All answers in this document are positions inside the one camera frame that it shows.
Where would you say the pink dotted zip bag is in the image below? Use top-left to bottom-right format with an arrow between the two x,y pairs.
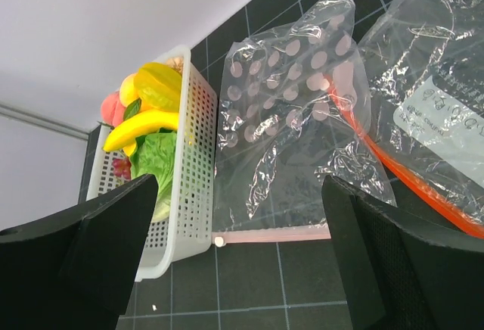
213,0 -> 396,247

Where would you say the beige garlic bulb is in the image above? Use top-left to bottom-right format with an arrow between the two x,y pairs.
165,57 -> 184,75

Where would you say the red grape bunch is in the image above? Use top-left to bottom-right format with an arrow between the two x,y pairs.
112,157 -> 131,180

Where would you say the white perforated plastic basket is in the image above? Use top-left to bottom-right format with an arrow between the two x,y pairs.
87,45 -> 217,282

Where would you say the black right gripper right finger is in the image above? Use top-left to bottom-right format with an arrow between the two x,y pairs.
321,176 -> 483,329

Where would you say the green lettuce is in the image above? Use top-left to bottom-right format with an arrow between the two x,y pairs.
129,130 -> 177,223

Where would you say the orange zipper clear bag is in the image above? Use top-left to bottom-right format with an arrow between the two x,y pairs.
329,0 -> 483,238

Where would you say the yellow banana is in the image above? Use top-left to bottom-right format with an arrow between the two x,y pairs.
103,109 -> 179,157

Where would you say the pink peach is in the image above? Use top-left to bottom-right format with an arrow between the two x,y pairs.
101,92 -> 126,127

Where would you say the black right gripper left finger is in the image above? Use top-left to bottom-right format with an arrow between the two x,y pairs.
1,175 -> 158,329

